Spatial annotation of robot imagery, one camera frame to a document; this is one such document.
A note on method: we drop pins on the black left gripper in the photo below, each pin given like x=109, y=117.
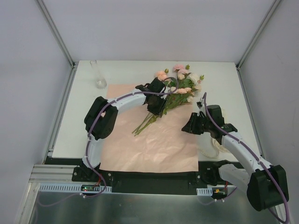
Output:
x=158, y=106

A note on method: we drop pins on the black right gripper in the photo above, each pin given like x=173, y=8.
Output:
x=193, y=124

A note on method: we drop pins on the pink artificial flower bouquet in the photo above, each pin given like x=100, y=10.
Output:
x=183, y=87

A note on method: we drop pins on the cream ribbon gold lettering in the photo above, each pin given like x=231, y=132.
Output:
x=210, y=147

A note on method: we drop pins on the pink wrapping paper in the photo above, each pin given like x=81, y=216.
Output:
x=162, y=147

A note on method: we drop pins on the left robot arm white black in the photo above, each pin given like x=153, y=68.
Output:
x=101, y=117

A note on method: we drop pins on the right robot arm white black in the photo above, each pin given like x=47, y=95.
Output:
x=264, y=184

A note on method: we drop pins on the clear glass vase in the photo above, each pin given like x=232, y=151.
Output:
x=99, y=79

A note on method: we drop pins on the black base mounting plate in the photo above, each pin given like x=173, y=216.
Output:
x=183, y=183

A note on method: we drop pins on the shiny metal front panel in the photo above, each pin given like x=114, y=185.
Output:
x=65, y=208

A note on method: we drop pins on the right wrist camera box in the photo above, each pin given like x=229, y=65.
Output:
x=201, y=105

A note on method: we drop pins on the right white cable duct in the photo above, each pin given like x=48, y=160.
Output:
x=210, y=191

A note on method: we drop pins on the white cable duct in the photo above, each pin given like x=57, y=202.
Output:
x=73, y=188
x=210, y=191

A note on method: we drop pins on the right aluminium frame post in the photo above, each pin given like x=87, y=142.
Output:
x=263, y=24

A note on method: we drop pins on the aluminium frame post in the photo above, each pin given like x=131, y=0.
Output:
x=263, y=24
x=55, y=32

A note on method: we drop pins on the front aluminium rail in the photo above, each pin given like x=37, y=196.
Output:
x=52, y=173

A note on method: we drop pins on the left white cable duct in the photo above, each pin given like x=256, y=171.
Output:
x=73, y=188

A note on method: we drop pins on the left aluminium frame post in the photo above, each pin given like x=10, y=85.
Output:
x=55, y=32

